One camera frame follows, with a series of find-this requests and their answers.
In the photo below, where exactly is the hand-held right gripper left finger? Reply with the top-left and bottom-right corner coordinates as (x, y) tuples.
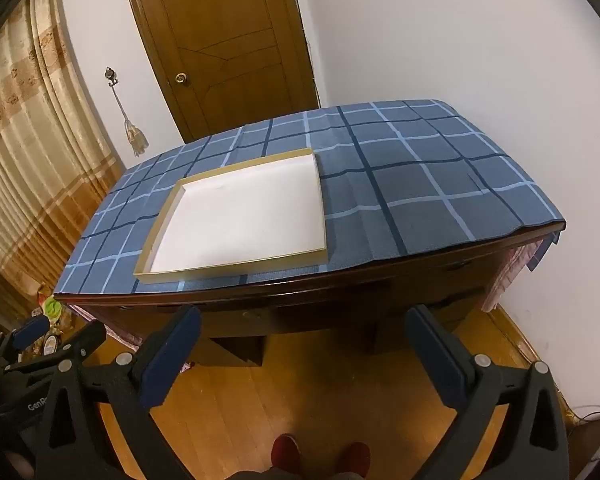
(32, 304), (203, 480)

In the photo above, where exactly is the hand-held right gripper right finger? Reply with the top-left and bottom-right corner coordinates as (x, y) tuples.
(405, 304), (571, 480)

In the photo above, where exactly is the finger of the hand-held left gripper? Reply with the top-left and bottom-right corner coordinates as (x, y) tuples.
(0, 314), (52, 361)
(5, 320), (107, 376)

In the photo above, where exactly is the shallow white cardboard box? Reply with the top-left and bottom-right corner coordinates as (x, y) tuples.
(132, 147), (329, 285)

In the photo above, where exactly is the yellow green object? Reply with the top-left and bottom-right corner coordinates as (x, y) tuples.
(39, 294), (68, 321)

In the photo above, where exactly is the dark wooden desk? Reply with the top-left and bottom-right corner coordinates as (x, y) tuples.
(55, 220), (566, 366)

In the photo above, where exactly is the person's red right shoe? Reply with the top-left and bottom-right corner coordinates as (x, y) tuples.
(336, 441), (372, 476)

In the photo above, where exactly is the person's red shoe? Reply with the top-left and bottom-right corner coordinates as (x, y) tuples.
(336, 441), (372, 476)
(271, 434), (302, 473)

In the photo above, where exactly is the person's red left shoe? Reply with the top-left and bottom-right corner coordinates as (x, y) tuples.
(271, 434), (302, 473)

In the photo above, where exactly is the blue plaid tablecloth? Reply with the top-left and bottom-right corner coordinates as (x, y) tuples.
(54, 99), (567, 296)

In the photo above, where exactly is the beige patterned curtain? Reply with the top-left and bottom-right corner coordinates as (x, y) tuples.
(0, 0), (126, 321)

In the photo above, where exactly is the curtain tassel tieback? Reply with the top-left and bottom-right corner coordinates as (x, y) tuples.
(111, 85), (150, 158)

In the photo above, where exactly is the brown wooden door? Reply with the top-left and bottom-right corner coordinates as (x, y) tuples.
(120, 0), (321, 143)

